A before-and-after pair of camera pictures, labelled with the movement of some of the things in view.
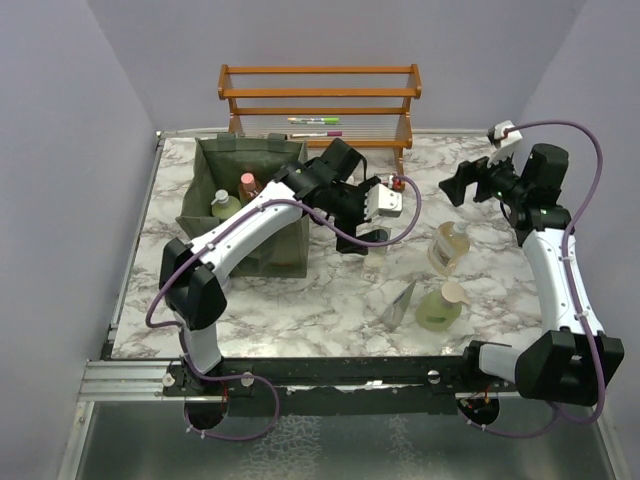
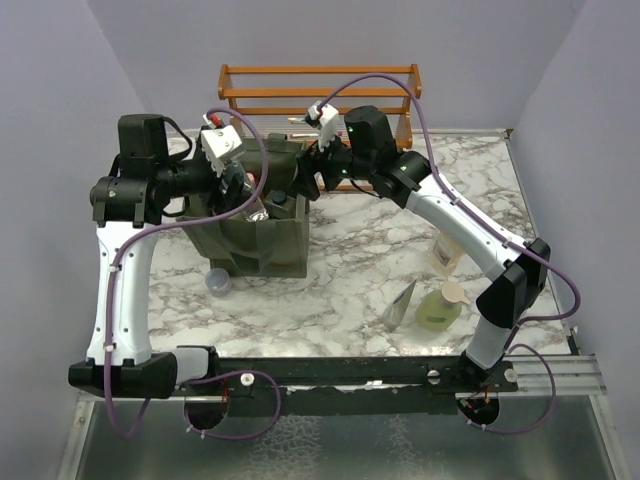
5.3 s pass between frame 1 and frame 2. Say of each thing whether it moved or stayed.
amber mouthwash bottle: stayed
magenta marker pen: stayed
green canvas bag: stayed
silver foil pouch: stayed
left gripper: moved
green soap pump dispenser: stayed
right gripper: moved
